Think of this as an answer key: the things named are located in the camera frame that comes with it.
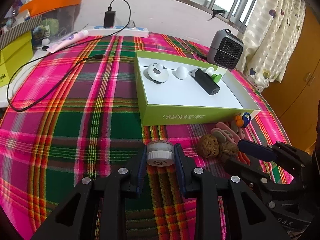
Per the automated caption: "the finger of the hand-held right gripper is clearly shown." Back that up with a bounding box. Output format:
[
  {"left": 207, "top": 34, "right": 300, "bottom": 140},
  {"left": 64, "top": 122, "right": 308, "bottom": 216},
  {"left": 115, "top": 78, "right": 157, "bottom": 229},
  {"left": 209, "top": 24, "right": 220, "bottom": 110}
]
[
  {"left": 224, "top": 160, "right": 274, "bottom": 190},
  {"left": 237, "top": 139, "right": 312, "bottom": 180}
]

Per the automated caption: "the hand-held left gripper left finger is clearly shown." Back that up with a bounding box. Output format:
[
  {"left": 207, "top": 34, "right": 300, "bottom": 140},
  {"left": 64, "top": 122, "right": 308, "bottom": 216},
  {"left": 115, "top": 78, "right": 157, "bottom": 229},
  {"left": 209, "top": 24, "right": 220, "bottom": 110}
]
[{"left": 31, "top": 144, "right": 148, "bottom": 240}]

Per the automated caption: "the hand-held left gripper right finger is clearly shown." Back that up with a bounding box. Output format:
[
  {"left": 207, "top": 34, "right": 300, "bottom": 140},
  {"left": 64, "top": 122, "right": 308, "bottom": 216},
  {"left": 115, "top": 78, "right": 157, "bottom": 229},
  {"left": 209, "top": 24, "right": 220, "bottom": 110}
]
[{"left": 174, "top": 144, "right": 292, "bottom": 240}]

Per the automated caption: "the small white ribbed jar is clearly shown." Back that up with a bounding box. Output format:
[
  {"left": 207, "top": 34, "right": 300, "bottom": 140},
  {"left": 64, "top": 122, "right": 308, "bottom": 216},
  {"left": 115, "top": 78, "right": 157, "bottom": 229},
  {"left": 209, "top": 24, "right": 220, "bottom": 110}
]
[{"left": 146, "top": 140, "right": 174, "bottom": 167}]

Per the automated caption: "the brown walnut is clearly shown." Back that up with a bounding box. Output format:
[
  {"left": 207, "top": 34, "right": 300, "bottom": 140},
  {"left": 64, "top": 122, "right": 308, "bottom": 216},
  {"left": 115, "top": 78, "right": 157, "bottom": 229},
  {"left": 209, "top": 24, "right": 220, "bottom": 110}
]
[
  {"left": 219, "top": 141, "right": 239, "bottom": 164},
  {"left": 200, "top": 134, "right": 220, "bottom": 158}
]

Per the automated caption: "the orange and blue ring toy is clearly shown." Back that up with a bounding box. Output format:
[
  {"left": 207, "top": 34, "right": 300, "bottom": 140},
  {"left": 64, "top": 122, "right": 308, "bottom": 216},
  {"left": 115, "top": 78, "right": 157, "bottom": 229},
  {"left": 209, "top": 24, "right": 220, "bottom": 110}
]
[{"left": 234, "top": 112, "right": 252, "bottom": 128}]

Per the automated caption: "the green cardboard box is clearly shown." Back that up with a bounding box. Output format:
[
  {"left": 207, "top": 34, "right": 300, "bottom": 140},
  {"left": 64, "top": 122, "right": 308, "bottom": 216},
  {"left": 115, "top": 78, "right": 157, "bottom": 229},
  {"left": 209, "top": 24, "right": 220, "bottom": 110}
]
[{"left": 134, "top": 50, "right": 260, "bottom": 126}]

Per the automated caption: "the green and white stamp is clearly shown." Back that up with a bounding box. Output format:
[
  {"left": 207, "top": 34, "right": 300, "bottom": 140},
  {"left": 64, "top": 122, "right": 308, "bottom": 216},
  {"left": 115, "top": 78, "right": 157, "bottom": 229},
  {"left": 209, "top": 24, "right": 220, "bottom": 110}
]
[{"left": 204, "top": 67, "right": 222, "bottom": 83}]

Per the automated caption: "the black rectangular gadget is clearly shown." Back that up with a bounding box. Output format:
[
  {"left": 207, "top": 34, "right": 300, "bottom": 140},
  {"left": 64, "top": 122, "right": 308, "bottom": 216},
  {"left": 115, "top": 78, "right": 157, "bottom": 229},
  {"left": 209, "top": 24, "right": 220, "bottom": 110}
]
[{"left": 191, "top": 68, "right": 220, "bottom": 96}]

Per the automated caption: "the white egg-shaped gadget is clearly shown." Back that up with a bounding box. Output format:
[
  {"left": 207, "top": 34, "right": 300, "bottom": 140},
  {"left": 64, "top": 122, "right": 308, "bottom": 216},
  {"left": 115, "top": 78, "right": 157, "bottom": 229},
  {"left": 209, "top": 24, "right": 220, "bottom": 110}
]
[{"left": 174, "top": 66, "right": 188, "bottom": 80}]

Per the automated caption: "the white panda-face gadget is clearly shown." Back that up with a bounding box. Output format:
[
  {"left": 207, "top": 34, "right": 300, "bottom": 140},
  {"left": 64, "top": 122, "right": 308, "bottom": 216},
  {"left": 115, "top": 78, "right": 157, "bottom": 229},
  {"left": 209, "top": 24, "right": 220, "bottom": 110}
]
[{"left": 147, "top": 63, "right": 169, "bottom": 84}]

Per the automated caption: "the wooden cabinet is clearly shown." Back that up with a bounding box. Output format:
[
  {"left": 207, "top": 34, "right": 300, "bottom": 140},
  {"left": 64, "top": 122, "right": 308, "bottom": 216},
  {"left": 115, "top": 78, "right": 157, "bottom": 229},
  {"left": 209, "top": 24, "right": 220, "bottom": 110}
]
[{"left": 261, "top": 5, "right": 320, "bottom": 153}]

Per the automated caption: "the grey desktop heater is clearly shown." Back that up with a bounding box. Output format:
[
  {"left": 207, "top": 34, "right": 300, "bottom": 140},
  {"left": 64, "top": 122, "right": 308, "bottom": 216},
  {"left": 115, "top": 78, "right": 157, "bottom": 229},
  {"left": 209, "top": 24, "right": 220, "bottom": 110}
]
[{"left": 207, "top": 29, "right": 243, "bottom": 70}]

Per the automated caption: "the cream heart-print curtain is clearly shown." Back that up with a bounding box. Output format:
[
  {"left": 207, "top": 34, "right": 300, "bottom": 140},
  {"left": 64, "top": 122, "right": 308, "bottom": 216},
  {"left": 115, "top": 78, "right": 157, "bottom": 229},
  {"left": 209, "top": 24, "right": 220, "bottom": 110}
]
[{"left": 244, "top": 0, "right": 307, "bottom": 92}]

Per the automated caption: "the white power strip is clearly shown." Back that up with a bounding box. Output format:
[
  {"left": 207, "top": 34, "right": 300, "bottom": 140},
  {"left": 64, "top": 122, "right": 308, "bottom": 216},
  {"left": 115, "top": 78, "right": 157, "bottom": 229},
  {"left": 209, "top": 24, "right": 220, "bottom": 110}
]
[{"left": 84, "top": 25, "right": 149, "bottom": 38}]

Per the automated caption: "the black window latch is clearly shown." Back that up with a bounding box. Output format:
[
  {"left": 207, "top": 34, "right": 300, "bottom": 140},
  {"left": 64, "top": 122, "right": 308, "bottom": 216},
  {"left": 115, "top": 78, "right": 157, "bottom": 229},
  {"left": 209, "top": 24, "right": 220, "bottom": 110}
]
[{"left": 209, "top": 9, "right": 225, "bottom": 20}]

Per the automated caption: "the pink tube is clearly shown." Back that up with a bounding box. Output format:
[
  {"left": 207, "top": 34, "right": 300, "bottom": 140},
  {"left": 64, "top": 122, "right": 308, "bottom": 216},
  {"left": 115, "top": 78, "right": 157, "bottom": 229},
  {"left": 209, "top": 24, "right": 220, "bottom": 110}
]
[{"left": 47, "top": 29, "right": 89, "bottom": 53}]

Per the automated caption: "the black charger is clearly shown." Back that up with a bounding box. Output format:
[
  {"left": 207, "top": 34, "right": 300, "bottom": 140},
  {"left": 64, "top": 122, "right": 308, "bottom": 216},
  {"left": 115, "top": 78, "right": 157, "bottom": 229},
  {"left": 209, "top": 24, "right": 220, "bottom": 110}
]
[{"left": 104, "top": 11, "right": 117, "bottom": 28}]

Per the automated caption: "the yellow-green shoebox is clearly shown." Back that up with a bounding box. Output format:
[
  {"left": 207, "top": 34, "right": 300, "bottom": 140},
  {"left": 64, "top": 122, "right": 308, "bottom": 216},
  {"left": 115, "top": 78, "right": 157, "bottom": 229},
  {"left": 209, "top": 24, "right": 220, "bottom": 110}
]
[{"left": 0, "top": 31, "right": 34, "bottom": 88}]

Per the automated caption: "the grey zigzag-pattern box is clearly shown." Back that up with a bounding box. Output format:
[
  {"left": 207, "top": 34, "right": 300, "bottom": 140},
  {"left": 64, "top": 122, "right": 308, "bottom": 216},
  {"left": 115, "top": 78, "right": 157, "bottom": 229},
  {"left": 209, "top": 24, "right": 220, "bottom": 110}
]
[{"left": 0, "top": 15, "right": 43, "bottom": 50}]

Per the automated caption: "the black charging cable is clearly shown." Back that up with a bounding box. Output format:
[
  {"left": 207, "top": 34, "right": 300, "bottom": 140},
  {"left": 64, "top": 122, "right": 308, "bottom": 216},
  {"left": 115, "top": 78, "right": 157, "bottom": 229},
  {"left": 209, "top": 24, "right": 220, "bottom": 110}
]
[{"left": 7, "top": 0, "right": 131, "bottom": 112}]

